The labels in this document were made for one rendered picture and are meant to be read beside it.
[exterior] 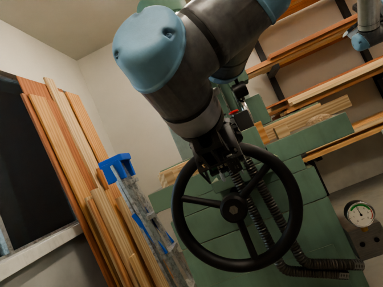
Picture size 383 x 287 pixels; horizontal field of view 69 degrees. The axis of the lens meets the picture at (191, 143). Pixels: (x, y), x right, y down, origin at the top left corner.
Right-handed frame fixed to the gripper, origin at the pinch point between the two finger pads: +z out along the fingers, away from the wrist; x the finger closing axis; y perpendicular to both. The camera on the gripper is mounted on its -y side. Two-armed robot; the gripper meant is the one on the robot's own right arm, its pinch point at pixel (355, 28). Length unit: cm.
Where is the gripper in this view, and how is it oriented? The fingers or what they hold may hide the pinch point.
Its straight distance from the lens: 177.6
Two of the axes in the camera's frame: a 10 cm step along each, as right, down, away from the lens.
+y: 5.2, 8.5, -0.8
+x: 8.4, -5.2, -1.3
